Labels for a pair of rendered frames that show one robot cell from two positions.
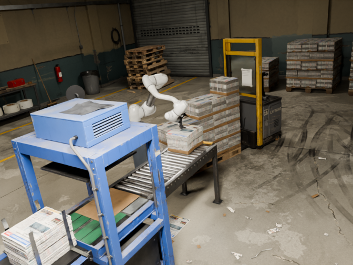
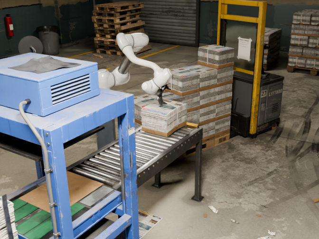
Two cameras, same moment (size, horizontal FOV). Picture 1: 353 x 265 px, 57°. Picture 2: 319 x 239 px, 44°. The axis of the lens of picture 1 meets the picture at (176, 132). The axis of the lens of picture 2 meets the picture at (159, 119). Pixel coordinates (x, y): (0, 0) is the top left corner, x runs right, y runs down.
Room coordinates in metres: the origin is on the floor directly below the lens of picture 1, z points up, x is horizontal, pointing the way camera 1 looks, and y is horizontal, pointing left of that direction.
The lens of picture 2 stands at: (0.14, 0.07, 2.29)
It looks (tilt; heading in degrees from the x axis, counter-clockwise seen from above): 22 degrees down; 358
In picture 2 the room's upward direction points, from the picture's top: 1 degrees counter-clockwise
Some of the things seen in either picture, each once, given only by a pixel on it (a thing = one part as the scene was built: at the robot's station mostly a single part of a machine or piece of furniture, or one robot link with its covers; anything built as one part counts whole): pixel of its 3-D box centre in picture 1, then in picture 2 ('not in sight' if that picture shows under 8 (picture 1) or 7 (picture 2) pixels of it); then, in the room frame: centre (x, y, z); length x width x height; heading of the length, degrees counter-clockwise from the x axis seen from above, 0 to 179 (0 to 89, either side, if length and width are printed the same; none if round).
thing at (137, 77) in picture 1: (146, 67); (119, 27); (11.44, 0.79, 0.65); 1.33 x 0.94 x 1.30; 149
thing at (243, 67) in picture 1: (242, 74); (239, 44); (5.38, -1.21, 1.28); 0.57 x 0.01 x 0.65; 35
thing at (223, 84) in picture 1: (225, 116); (214, 95); (5.12, -0.84, 0.65); 0.39 x 0.30 x 1.29; 35
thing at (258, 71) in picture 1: (258, 94); (257, 71); (5.10, -1.38, 0.97); 0.09 x 0.09 x 1.75; 35
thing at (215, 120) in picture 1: (193, 143); (172, 124); (4.70, -0.25, 0.42); 1.17 x 0.39 x 0.83; 125
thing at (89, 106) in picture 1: (86, 105); (44, 61); (2.38, 0.65, 1.78); 0.32 x 0.28 x 0.05; 55
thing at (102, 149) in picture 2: (149, 164); (117, 146); (3.42, 0.34, 0.74); 1.34 x 0.05 x 0.12; 145
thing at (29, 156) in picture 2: (90, 160); (43, 133); (2.44, 0.73, 1.30); 0.55 x 0.55 x 0.03; 55
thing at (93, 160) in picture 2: (145, 182); (111, 167); (2.95, 0.37, 0.77); 0.47 x 0.05 x 0.05; 55
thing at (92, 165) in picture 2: (141, 184); (106, 170); (2.90, 0.40, 0.77); 0.47 x 0.05 x 0.05; 55
